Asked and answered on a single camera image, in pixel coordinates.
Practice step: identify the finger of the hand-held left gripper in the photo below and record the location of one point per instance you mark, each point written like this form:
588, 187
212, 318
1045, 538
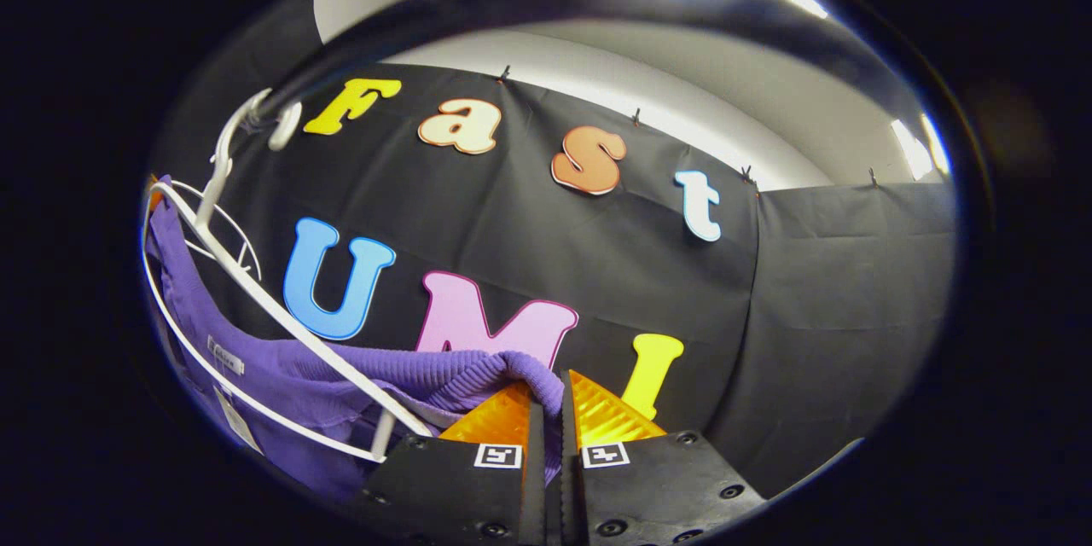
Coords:
153, 192

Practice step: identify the white plastic hanger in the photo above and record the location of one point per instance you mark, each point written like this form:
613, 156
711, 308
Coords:
209, 200
249, 249

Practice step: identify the row of black backdrop clips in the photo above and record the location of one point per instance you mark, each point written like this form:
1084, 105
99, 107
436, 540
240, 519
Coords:
636, 117

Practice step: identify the black backdrop cloth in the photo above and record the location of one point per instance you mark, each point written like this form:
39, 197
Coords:
554, 256

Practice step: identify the narrow ceiling light strip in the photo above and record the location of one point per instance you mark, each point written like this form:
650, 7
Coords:
913, 149

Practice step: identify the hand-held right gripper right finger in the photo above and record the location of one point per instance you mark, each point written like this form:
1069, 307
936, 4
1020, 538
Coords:
657, 486

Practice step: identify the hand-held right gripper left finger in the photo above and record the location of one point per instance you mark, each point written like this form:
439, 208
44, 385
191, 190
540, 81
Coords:
444, 486

